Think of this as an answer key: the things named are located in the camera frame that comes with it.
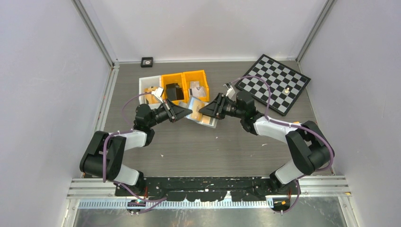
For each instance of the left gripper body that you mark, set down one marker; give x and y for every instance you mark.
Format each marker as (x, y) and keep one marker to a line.
(164, 104)

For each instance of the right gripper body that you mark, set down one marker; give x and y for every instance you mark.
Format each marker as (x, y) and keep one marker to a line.
(222, 111)

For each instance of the tan credit card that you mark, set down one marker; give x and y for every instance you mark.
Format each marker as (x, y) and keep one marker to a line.
(195, 107)
(207, 120)

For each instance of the right orange storage bin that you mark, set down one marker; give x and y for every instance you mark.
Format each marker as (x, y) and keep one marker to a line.
(198, 75)

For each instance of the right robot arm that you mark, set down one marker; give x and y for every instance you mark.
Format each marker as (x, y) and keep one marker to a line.
(308, 147)

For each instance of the black box in bin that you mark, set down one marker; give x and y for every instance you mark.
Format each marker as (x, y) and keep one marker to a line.
(174, 92)

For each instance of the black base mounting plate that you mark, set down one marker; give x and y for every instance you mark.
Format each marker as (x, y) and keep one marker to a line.
(250, 188)

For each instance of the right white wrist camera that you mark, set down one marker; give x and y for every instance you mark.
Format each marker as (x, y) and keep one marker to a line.
(230, 90)

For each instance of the orange storage bin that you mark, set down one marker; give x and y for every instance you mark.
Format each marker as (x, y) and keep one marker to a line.
(198, 75)
(175, 78)

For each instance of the cards in orange bin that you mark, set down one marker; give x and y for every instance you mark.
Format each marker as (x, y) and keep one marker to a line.
(196, 90)

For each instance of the small black square device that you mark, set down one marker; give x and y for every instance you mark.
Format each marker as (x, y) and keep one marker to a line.
(147, 62)

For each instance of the wooden pieces in bin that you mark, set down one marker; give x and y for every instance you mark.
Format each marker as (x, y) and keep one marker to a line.
(147, 94)

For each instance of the black white chessboard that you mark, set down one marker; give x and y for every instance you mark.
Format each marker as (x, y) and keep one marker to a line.
(266, 81)

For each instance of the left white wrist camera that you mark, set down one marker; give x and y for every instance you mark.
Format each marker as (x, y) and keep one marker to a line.
(156, 95)

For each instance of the white storage bin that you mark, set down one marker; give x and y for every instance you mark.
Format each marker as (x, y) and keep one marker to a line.
(154, 81)

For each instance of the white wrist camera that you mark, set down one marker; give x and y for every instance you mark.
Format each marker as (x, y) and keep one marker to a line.
(156, 95)
(230, 90)

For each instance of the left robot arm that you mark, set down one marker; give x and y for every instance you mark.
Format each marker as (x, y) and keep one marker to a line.
(104, 154)

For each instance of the middle orange storage bin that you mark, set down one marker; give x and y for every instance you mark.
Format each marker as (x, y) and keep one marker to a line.
(175, 78)

